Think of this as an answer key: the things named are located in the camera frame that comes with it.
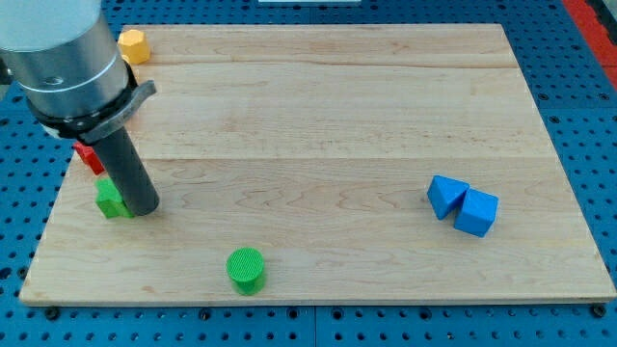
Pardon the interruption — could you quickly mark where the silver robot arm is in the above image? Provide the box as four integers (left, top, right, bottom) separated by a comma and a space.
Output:
1, 0, 156, 145

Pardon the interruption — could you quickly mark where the wooden board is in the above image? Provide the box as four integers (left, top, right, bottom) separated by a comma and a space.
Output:
19, 24, 616, 307

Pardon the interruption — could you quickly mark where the green cylinder block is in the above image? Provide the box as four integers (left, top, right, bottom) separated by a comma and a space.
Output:
226, 247, 266, 296

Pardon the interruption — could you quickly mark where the blue triangle block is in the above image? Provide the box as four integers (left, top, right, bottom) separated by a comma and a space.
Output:
427, 175, 470, 220

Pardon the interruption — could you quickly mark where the blue cube block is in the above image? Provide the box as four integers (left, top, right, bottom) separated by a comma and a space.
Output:
454, 189, 499, 238

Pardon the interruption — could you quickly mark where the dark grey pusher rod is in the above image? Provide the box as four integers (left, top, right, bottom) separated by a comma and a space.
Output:
93, 127, 159, 216

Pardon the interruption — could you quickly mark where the green star block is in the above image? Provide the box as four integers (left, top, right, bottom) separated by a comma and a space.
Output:
95, 178, 134, 219

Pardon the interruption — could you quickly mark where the yellow hexagon block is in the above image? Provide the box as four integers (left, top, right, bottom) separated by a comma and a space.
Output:
118, 29, 150, 65

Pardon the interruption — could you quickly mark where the red block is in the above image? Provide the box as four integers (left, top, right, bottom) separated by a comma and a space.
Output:
73, 142, 105, 175

